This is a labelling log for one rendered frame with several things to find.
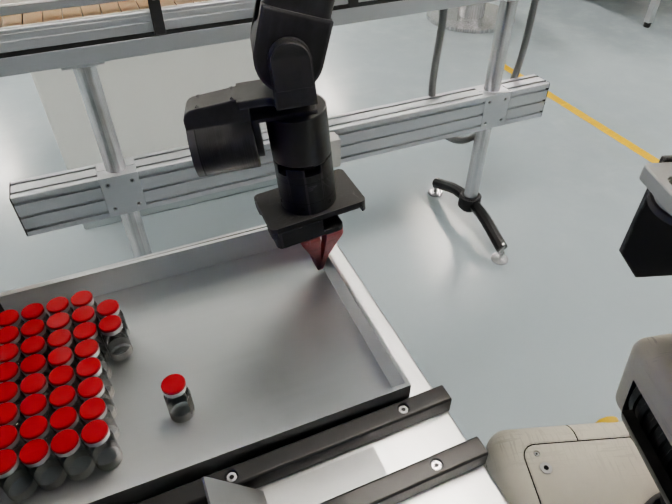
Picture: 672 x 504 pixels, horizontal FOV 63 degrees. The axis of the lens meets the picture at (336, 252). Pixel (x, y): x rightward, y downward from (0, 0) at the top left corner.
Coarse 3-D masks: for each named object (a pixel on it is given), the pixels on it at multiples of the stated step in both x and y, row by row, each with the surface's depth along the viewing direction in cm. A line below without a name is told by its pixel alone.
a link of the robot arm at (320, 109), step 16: (320, 96) 51; (256, 112) 49; (272, 112) 49; (288, 112) 48; (304, 112) 48; (320, 112) 49; (256, 128) 48; (272, 128) 49; (288, 128) 48; (304, 128) 48; (320, 128) 49; (256, 144) 50; (272, 144) 51; (288, 144) 49; (304, 144) 49; (320, 144) 50; (288, 160) 51; (304, 160) 50; (320, 160) 51
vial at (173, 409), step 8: (184, 392) 48; (168, 400) 47; (176, 400) 47; (184, 400) 48; (168, 408) 48; (176, 408) 48; (184, 408) 48; (176, 416) 49; (184, 416) 49; (192, 416) 50
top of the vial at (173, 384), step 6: (168, 378) 47; (174, 378) 47; (180, 378) 47; (162, 384) 47; (168, 384) 47; (174, 384) 47; (180, 384) 47; (162, 390) 47; (168, 390) 47; (174, 390) 47; (180, 390) 47
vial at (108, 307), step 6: (108, 300) 54; (114, 300) 54; (102, 306) 54; (108, 306) 54; (114, 306) 54; (102, 312) 53; (108, 312) 53; (114, 312) 53; (120, 312) 55; (102, 318) 54; (126, 324) 56; (126, 330) 56
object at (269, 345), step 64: (192, 256) 63; (256, 256) 66; (128, 320) 58; (192, 320) 58; (256, 320) 58; (320, 320) 58; (128, 384) 52; (192, 384) 52; (256, 384) 52; (320, 384) 52; (384, 384) 52; (128, 448) 48; (192, 448) 48; (256, 448) 45
